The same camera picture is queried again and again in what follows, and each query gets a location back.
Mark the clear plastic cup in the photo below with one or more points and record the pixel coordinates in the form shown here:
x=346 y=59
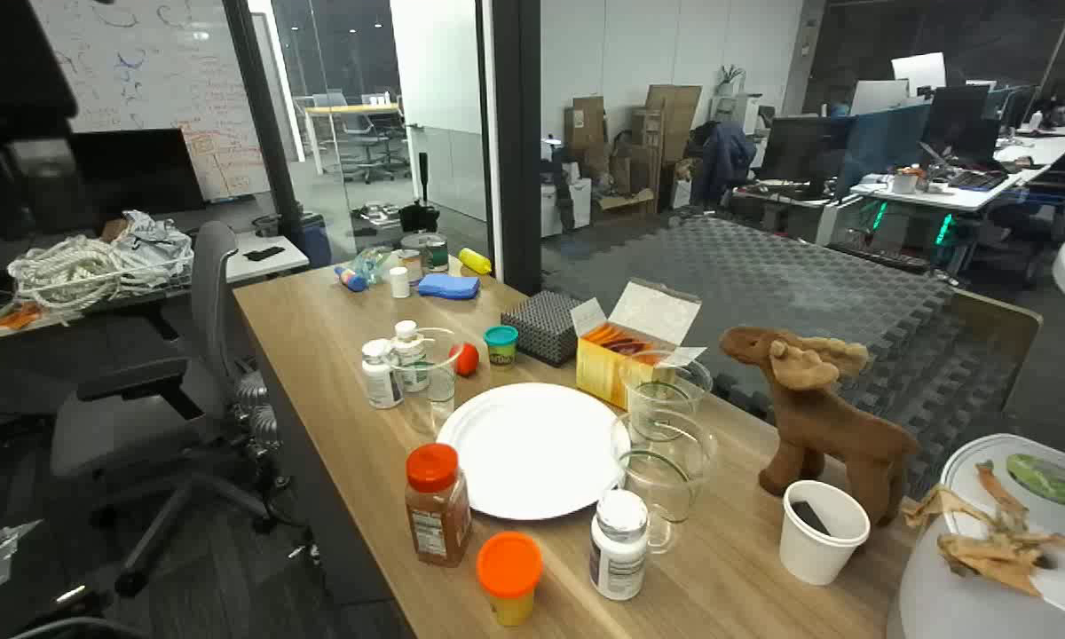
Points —
x=663 y=463
x=654 y=394

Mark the spice jar orange lid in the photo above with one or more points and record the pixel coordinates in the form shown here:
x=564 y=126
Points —
x=439 y=504

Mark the white pill bottle blue label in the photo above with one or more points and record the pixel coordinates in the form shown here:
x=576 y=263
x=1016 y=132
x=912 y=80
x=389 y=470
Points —
x=618 y=543

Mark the white paper plate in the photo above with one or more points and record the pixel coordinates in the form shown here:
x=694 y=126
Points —
x=532 y=451

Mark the grey foam block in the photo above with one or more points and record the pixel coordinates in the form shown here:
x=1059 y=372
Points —
x=544 y=329

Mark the teal lid small tub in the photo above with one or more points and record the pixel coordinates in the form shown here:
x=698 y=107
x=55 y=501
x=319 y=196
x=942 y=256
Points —
x=503 y=341

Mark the red orange ball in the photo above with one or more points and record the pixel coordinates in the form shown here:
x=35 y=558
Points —
x=467 y=360

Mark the yellow mustard bottle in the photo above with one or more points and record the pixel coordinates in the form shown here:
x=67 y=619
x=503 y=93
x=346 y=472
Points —
x=473 y=261

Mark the blue sponge cloth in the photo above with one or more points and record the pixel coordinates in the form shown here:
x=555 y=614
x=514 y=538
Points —
x=449 y=288

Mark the yellow tea bag box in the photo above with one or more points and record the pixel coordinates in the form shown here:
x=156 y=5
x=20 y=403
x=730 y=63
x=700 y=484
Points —
x=633 y=341

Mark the white pill bottle green label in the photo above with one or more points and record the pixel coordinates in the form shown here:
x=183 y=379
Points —
x=408 y=358

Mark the small white jar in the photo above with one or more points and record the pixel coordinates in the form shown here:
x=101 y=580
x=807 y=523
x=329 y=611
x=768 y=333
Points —
x=397 y=281

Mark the white pill bottle front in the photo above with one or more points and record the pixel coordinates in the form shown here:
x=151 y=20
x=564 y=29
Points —
x=381 y=373

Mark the white paper cup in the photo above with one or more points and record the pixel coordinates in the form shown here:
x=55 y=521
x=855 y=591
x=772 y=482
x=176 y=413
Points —
x=822 y=526

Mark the grey office chair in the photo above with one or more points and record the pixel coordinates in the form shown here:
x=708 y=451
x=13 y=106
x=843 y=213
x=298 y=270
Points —
x=179 y=426

